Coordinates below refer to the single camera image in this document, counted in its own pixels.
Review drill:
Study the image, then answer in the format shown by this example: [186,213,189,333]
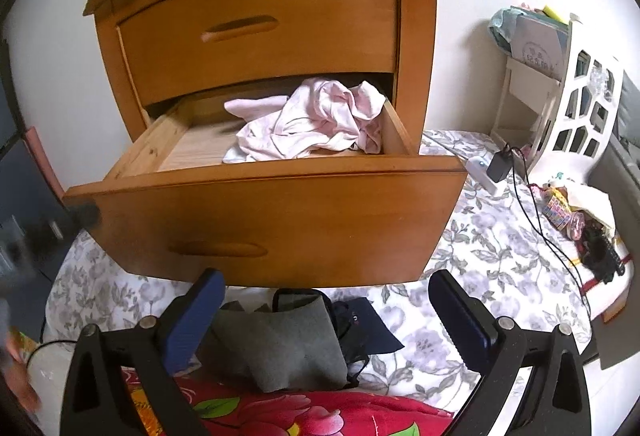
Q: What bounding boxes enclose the beige paper bag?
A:
[565,183,617,237]

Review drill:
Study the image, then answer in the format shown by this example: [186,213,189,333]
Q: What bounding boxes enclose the black lace underwear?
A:
[272,287,371,389]

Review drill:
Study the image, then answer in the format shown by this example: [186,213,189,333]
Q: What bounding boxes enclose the wooden drawer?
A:
[116,0,401,103]
[62,89,468,289]

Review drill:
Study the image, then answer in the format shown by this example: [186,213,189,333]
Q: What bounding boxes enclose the dark cabinet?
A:
[0,41,86,287]

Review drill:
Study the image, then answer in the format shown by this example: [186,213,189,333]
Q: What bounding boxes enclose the closed wooden drawer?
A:
[116,0,401,103]

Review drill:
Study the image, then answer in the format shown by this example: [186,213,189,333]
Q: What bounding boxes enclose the grey underwear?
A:
[210,293,349,392]

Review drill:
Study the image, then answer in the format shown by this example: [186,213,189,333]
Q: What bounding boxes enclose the striped white towel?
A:
[580,236,636,323]

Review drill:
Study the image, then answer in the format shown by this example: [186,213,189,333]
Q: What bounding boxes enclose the black floor cable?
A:
[30,338,76,367]

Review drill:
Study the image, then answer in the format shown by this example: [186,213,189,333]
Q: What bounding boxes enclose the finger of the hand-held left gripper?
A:
[64,199,101,231]

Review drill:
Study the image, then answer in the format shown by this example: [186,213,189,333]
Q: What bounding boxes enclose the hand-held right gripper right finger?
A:
[429,269,593,436]

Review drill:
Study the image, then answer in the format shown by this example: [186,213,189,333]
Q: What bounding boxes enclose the white booklet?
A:
[510,16,571,80]

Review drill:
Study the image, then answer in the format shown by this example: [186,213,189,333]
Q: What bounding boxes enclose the black charger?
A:
[487,149,514,183]

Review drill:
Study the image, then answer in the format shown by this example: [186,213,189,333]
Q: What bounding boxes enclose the wooden nightstand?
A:
[82,0,446,157]

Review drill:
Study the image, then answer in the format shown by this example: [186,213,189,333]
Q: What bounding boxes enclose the colourful packet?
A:
[542,193,572,228]

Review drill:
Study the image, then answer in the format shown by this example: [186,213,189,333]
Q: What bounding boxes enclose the black cloth bundle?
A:
[580,229,626,283]

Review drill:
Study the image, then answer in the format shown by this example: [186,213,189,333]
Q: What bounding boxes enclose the green yellow packet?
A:
[15,331,39,358]

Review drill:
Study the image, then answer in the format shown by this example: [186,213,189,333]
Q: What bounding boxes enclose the cream small shelf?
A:
[490,56,561,157]

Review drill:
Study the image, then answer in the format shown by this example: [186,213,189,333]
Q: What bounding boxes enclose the grey floral bed sheet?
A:
[45,129,593,417]

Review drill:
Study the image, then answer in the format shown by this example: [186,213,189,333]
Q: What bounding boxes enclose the navy underwear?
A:
[345,297,405,357]

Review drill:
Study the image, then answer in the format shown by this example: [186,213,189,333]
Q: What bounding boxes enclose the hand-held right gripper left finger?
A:
[60,267,227,436]

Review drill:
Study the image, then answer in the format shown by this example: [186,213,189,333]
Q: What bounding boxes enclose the white lattice rack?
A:
[530,19,626,177]

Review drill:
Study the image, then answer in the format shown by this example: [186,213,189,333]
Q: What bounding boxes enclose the red floral blanket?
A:
[120,366,453,436]

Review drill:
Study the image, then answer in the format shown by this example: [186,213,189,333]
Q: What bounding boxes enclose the light blue plastic bag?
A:
[487,9,516,47]

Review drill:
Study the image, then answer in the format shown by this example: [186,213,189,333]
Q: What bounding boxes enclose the pink garment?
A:
[222,77,387,163]

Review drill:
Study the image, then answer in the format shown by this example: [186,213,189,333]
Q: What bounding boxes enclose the white power strip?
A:
[465,156,501,195]

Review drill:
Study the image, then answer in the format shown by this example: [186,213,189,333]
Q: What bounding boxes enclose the black charger cable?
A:
[507,143,593,317]

